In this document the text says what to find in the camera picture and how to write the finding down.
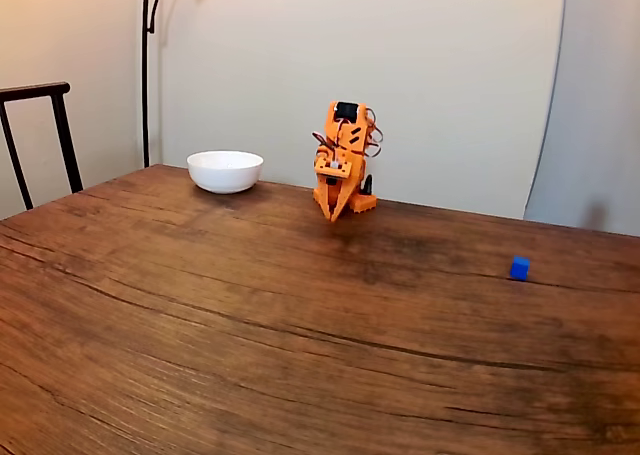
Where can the white backdrop board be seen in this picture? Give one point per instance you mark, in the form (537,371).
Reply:
(425,75)

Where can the black table clamp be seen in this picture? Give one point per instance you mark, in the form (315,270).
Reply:
(369,186)

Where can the black floor lamp pole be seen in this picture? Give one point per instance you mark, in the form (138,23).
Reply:
(145,75)

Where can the white bowl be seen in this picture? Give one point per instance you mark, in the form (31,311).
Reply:
(225,172)

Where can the blue cube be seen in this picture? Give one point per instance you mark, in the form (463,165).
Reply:
(520,268)

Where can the wrist camera on orange mount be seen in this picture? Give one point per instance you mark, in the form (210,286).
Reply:
(333,165)

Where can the dark wooden chair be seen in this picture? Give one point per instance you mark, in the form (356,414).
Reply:
(60,125)

